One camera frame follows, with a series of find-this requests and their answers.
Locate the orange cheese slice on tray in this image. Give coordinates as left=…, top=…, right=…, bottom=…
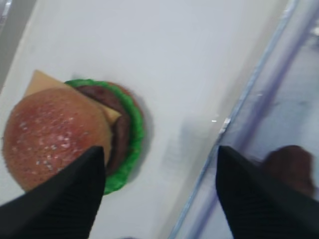
left=24, top=70, right=121, bottom=125

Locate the white rectangular tray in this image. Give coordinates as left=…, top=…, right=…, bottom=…
left=0, top=0, right=287, bottom=239

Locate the green lettuce on tray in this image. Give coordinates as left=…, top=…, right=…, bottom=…
left=65, top=79, right=146, bottom=195

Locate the brown meat patty on tray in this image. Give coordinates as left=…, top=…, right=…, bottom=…
left=75, top=85, right=131, bottom=176

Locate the clear right acrylic rack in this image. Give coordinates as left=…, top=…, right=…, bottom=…
left=169, top=0, right=319, bottom=239

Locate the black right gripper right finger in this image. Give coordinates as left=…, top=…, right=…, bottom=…
left=218, top=146, right=319, bottom=239

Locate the upright brown meat patty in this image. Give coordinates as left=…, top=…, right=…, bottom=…
left=261, top=145, right=315, bottom=197

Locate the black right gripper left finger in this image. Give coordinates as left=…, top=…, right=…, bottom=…
left=0, top=146, right=105, bottom=239

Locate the sesame top bun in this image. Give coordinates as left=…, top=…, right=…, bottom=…
left=2, top=88, right=112, bottom=191

